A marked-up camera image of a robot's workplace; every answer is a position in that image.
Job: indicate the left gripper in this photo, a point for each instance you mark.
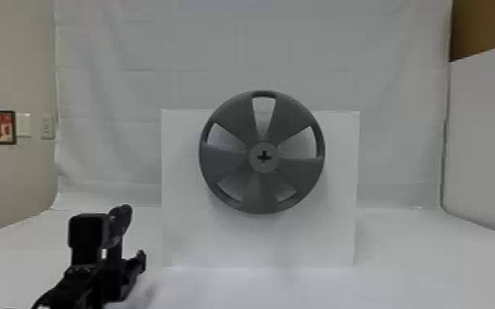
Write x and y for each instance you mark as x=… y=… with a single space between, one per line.
x=103 y=282

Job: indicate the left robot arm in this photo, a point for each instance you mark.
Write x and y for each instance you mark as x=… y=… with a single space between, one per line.
x=53 y=298

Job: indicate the grey wheel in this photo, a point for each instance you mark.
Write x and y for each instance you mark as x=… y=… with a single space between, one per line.
x=263 y=152

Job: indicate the white panel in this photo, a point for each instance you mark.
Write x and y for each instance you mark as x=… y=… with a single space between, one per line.
x=485 y=138
x=213 y=241

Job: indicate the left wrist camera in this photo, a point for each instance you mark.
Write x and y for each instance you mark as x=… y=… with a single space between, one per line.
x=87 y=235

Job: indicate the white wall switch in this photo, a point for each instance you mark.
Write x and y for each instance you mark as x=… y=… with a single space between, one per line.
x=48 y=126
x=23 y=125

